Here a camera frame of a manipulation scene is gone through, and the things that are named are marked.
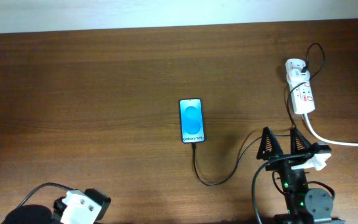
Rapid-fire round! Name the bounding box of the white USB charger plug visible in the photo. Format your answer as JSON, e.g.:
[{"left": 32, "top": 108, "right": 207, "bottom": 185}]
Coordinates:
[{"left": 287, "top": 68, "right": 310, "bottom": 84}]

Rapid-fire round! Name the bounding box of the blue screen Galaxy smartphone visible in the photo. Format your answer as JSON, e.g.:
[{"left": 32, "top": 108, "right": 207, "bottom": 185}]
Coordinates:
[{"left": 179, "top": 98, "right": 205, "bottom": 144}]

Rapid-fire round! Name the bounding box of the thick white power cord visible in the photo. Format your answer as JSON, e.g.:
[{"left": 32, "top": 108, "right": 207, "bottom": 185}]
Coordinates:
[{"left": 301, "top": 113, "right": 358, "bottom": 149}]

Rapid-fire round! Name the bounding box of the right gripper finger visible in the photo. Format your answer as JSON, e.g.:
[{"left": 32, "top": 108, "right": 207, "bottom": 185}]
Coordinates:
[
  {"left": 256, "top": 126, "right": 283, "bottom": 161},
  {"left": 290, "top": 128, "right": 311, "bottom": 155}
]

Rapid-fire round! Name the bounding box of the white power strip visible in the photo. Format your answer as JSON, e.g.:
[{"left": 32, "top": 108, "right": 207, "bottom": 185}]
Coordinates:
[{"left": 285, "top": 58, "right": 315, "bottom": 114}]

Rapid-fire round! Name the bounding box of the thin black charging cable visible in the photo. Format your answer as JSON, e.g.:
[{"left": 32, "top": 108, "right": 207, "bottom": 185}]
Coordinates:
[{"left": 191, "top": 42, "right": 326, "bottom": 187}]

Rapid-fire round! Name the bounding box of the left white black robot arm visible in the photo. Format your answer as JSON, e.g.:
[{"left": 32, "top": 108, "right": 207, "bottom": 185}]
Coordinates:
[{"left": 1, "top": 205, "right": 62, "bottom": 224}]

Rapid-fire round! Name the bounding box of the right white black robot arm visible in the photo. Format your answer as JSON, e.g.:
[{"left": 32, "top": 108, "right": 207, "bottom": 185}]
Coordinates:
[{"left": 251, "top": 127, "right": 346, "bottom": 224}]

